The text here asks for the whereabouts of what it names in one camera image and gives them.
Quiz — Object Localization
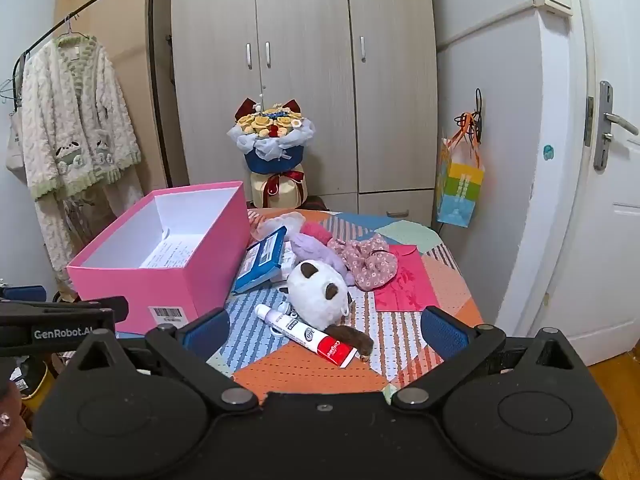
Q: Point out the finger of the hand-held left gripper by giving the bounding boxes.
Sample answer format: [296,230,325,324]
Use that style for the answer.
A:
[0,285,47,304]
[0,296,129,333]

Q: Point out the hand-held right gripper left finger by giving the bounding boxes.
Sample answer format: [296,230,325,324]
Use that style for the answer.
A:
[70,308,261,413]

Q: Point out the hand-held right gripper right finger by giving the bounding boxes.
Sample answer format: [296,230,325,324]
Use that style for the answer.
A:
[390,305,583,413]

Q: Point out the red paper envelope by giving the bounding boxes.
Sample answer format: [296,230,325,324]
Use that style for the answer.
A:
[374,244,442,314]

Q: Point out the pink cardboard box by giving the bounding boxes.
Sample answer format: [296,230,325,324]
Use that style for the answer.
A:
[66,181,251,336]

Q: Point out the brown fuzzy hair clip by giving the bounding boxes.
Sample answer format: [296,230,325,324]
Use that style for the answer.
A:
[327,325,375,362]

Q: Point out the blue wet wipes packet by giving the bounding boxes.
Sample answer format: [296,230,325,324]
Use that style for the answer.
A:
[232,226,289,295]

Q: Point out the white and red toothpaste tube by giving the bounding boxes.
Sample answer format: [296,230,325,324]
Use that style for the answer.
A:
[254,303,357,368]

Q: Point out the pink floral scrunchie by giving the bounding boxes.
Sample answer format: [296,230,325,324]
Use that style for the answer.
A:
[327,236,399,292]

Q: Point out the white panda plush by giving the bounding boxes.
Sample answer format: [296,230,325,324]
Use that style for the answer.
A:
[286,259,354,334]

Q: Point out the purple plush toy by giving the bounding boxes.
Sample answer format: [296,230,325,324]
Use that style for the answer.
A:
[289,232,347,281]

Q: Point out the person's left hand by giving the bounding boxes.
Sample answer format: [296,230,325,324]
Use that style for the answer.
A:
[0,360,28,478]

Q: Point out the yellow bin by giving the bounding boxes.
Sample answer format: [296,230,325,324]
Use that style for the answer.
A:
[19,360,52,413]

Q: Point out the cream fluffy pants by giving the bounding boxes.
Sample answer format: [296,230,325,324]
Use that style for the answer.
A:
[37,170,146,288]

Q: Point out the white paper sheet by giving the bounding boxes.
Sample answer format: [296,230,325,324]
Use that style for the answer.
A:
[140,239,202,269]

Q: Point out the beige tote bag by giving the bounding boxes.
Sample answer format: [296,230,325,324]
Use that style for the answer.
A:
[5,110,28,183]

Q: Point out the colourful paper gift bag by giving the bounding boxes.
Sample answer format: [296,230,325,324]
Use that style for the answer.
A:
[435,130,486,228]

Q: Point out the white door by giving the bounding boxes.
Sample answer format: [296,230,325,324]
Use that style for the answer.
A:
[492,0,640,367]

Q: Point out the cream fluffy cardigan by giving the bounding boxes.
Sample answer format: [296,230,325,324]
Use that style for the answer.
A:
[20,34,142,201]

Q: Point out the flower bouquet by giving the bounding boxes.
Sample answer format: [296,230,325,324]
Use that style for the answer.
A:
[227,97,317,209]

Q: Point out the beige wardrobe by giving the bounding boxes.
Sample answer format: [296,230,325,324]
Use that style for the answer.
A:
[170,0,438,221]

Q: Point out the light wooden board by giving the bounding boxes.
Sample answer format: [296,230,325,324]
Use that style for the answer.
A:
[54,0,171,192]

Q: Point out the black clothes rack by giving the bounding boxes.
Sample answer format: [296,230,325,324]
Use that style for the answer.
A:
[12,0,173,191]

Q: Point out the wire clothes hanger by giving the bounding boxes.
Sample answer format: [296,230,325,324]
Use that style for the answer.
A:
[0,77,23,107]
[50,12,98,42]

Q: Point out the wall hook with hair ties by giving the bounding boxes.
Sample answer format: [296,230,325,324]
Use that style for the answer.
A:
[454,87,485,143]

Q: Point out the metal door handle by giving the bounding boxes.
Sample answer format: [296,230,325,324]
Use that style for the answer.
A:
[593,80,640,171]

